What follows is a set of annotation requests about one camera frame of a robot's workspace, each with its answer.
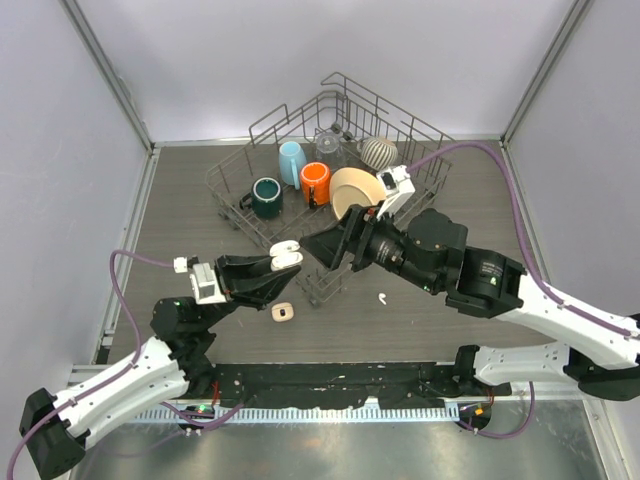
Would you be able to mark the aluminium frame post left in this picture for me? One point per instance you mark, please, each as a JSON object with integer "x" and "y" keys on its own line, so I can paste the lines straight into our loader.
{"x": 110, "y": 75}

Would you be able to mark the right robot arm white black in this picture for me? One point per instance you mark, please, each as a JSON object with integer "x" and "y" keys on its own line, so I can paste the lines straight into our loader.
{"x": 596, "y": 350}

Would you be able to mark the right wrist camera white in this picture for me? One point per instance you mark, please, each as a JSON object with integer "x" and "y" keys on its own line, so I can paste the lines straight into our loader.
{"x": 398, "y": 188}

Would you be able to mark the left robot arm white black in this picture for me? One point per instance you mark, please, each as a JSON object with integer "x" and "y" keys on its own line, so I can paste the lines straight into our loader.
{"x": 58, "y": 429}

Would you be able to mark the aluminium frame rail front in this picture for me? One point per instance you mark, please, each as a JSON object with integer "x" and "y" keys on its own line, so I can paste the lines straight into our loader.
{"x": 546, "y": 391}

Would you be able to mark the aluminium frame post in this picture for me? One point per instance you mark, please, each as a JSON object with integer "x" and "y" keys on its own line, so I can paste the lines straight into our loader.
{"x": 570, "y": 24}
{"x": 110, "y": 75}

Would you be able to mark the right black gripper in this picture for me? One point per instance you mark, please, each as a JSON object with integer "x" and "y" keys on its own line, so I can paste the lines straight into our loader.
{"x": 354, "y": 236}

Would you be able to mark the light blue mug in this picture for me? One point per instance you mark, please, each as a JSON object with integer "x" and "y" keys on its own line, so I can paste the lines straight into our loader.
{"x": 292, "y": 159}

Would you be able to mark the orange mug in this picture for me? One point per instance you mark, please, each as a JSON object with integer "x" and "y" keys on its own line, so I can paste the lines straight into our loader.
{"x": 315, "y": 180}

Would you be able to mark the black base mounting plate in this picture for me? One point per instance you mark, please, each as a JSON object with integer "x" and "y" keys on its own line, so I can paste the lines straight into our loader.
{"x": 338, "y": 386}

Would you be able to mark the white earbud charging case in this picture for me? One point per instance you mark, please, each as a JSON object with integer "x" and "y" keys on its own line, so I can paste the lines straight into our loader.
{"x": 285, "y": 254}

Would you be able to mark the clear glass cup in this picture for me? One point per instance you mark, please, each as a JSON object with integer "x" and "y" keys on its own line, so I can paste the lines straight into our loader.
{"x": 329, "y": 150}

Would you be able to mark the dark green mug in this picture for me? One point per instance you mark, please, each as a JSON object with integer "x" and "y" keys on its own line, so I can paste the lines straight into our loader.
{"x": 265, "y": 198}

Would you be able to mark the striped ceramic mug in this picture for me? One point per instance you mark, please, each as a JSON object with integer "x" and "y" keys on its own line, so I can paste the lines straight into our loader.
{"x": 377, "y": 153}

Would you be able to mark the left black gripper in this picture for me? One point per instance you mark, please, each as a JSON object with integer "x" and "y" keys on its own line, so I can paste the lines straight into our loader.
{"x": 253, "y": 291}

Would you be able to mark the beige plate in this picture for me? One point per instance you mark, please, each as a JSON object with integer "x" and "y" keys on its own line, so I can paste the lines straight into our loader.
{"x": 353, "y": 186}

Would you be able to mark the white slotted cable duct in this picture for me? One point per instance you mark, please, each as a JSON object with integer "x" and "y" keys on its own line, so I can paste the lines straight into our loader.
{"x": 371, "y": 412}

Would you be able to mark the aluminium frame post right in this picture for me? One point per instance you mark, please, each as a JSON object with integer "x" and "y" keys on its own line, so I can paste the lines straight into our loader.
{"x": 570, "y": 24}

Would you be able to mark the grey wire dish rack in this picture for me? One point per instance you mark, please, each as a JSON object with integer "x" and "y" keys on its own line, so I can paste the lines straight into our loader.
{"x": 351, "y": 111}

